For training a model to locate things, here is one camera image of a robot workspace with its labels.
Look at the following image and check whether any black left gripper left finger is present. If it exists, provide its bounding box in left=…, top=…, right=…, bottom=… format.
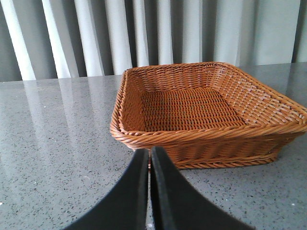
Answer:
left=65, top=149, right=149, bottom=230

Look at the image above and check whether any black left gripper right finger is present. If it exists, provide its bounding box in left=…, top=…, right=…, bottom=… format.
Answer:
left=151, top=147, right=252, bottom=230

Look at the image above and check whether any brown wicker basket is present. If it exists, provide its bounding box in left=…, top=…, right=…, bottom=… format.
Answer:
left=110, top=62, right=307, bottom=169

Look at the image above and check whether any grey pleated curtain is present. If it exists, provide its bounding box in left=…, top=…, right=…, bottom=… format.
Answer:
left=0, top=0, right=307, bottom=81

